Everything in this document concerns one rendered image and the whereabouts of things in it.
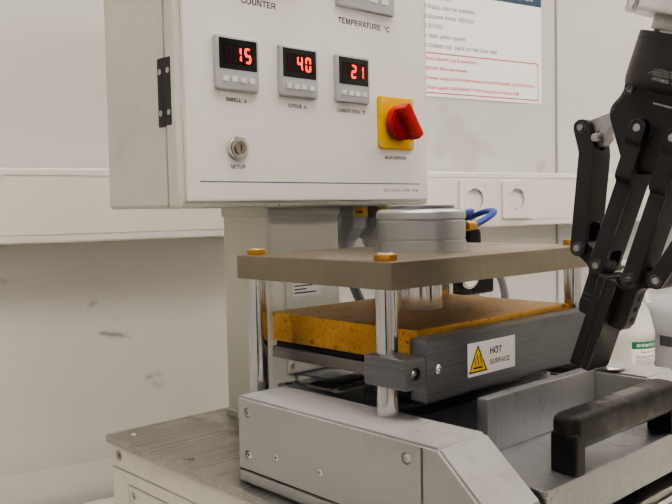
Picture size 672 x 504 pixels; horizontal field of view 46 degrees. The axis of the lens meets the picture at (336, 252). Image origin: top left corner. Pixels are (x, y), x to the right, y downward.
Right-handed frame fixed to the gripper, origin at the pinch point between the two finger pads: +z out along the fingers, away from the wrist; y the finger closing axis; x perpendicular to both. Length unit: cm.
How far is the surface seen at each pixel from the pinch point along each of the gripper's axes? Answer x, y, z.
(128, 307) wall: 2, -69, 30
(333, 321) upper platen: -10.3, -16.5, 6.4
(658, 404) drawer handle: 4.1, 4.2, 5.4
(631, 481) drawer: -0.1, 5.9, 9.9
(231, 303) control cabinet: -5.1, -36.7, 14.3
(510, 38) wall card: 75, -70, -18
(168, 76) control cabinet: -16.7, -36.2, -8.5
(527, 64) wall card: 79, -68, -14
